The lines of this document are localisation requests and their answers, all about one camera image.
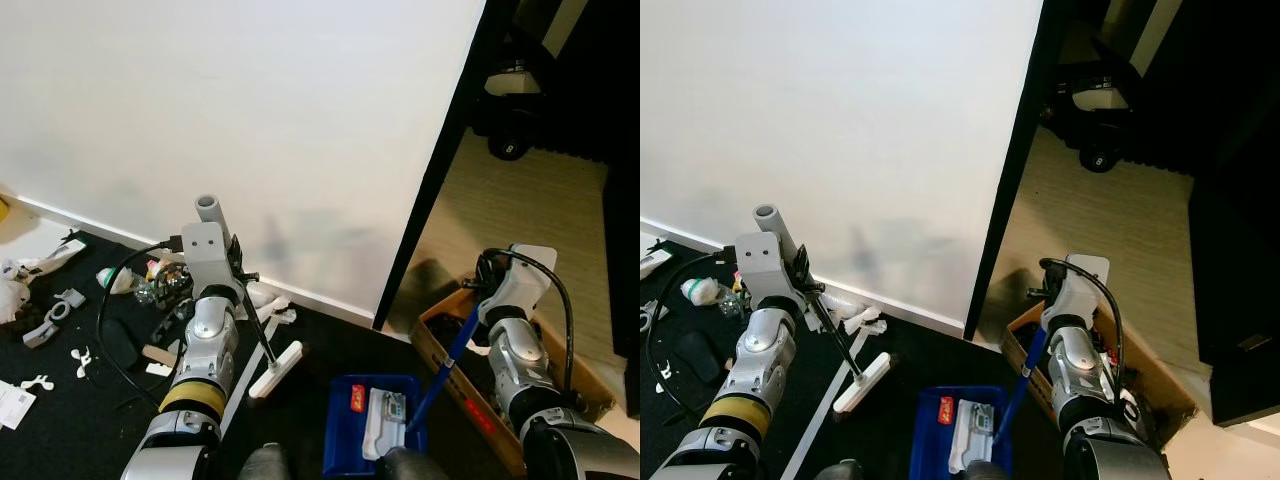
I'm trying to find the black wheeled machine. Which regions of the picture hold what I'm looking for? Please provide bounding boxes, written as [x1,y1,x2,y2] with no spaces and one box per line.
[1050,60,1161,173]
[470,55,566,163]

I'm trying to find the white blister pack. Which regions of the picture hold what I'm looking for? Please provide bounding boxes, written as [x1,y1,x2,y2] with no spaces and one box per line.
[948,398,996,473]
[362,388,408,461]

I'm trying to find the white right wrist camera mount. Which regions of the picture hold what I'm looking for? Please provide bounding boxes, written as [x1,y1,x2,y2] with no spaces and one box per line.
[488,244,558,323]
[1050,253,1111,331]

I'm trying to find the black door leaf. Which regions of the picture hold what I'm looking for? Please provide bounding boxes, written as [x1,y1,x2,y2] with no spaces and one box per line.
[1188,0,1280,429]
[603,0,641,361]

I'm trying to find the crumpled white tissue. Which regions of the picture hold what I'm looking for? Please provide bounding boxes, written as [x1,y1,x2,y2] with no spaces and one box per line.
[0,262,31,326]

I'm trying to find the white bottle with green band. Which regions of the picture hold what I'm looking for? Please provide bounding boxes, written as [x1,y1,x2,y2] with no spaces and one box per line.
[97,267,138,297]
[682,278,729,308]

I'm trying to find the black door jamb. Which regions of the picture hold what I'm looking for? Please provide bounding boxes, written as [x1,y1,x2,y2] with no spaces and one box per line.
[370,0,521,333]
[960,0,1079,341]

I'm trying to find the brown cardboard box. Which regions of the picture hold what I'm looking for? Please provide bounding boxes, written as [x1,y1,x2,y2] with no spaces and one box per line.
[1003,300,1198,446]
[410,285,616,479]

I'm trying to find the black flat pouch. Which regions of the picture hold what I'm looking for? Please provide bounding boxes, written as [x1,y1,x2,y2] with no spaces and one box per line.
[95,325,141,373]
[675,335,723,383]

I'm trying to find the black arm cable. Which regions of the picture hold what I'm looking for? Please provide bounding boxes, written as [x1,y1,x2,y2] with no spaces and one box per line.
[1040,258,1126,401]
[645,250,741,421]
[485,248,576,396]
[97,238,186,411]

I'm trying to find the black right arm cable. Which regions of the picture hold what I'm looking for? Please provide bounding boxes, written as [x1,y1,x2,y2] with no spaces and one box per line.
[485,248,576,396]
[1040,258,1126,401]

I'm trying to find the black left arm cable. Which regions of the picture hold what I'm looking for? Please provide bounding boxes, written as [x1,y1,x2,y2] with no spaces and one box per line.
[645,250,741,421]
[97,238,186,411]

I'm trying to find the blue long-handled dustpan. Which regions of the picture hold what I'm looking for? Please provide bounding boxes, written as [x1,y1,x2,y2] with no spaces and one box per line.
[907,322,1048,479]
[323,303,481,479]

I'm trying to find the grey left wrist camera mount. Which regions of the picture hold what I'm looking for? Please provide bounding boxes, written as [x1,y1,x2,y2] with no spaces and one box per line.
[735,232,796,313]
[180,222,233,299]

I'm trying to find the white paper sheets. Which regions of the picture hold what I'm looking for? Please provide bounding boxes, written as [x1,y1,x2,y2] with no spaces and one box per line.
[0,385,36,431]

